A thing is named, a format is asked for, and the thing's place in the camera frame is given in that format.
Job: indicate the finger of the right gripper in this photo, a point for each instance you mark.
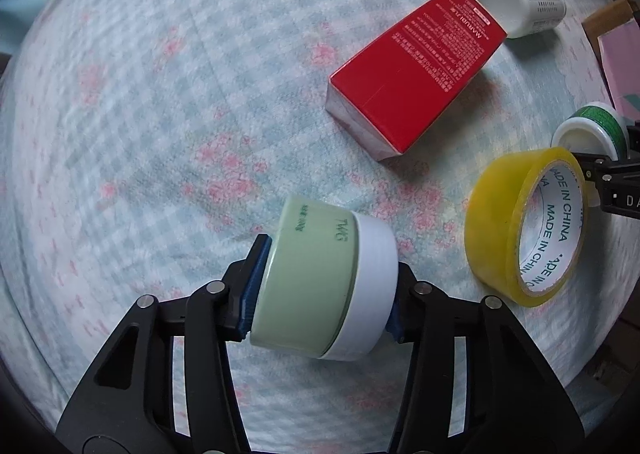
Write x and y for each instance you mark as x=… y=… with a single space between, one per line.
x=630 y=125
x=593 y=166

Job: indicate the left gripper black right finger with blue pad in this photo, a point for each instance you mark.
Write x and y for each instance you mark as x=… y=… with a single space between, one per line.
x=514 y=403

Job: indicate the checkered floral bedsheet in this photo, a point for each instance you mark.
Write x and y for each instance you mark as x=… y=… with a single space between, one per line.
x=145 y=143

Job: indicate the red cardboard box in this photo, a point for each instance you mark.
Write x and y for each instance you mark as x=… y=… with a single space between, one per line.
x=395 y=88

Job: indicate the white jar green label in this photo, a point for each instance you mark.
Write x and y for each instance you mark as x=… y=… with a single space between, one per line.
x=595 y=128

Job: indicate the white bottle blue label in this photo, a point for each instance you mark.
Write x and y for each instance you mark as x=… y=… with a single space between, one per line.
x=520 y=18

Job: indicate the pink cardboard box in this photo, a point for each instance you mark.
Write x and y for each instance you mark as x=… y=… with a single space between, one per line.
x=613 y=33

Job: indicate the green jar white lid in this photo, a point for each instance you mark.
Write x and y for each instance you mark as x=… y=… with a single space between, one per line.
x=329 y=283

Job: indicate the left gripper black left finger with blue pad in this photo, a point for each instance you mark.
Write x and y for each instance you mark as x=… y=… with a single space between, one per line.
x=162 y=382

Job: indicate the yellow packing tape roll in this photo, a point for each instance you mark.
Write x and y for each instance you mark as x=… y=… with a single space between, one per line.
x=524 y=225

